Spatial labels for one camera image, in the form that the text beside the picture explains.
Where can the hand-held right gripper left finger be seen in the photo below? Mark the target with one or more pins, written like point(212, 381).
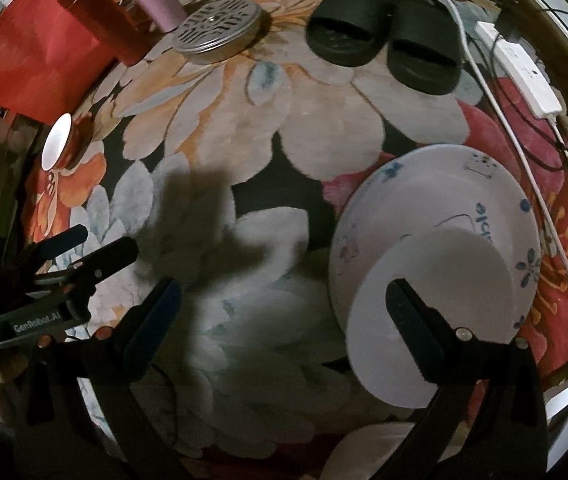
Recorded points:
point(156, 320)

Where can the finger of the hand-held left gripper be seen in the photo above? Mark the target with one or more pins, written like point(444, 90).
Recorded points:
point(63, 241)
point(108, 260)

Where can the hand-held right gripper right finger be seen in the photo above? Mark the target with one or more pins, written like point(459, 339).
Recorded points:
point(414, 330)

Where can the white bowl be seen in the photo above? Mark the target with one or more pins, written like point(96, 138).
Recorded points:
point(56, 142)
point(444, 280)

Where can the white bear print plate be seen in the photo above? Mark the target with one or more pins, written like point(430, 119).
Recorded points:
point(439, 195)

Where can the red bag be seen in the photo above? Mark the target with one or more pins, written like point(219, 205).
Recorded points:
point(28, 45)

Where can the orange plastic cup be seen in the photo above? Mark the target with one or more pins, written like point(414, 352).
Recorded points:
point(108, 25)

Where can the round perforated metal tin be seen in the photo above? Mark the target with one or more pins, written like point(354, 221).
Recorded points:
point(218, 22)

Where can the white power strip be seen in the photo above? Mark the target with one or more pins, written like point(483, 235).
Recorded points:
point(524, 67)

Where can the black slipper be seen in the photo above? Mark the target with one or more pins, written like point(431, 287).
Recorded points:
point(429, 25)
point(354, 2)

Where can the black plug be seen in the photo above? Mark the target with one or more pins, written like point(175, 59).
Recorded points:
point(507, 31)

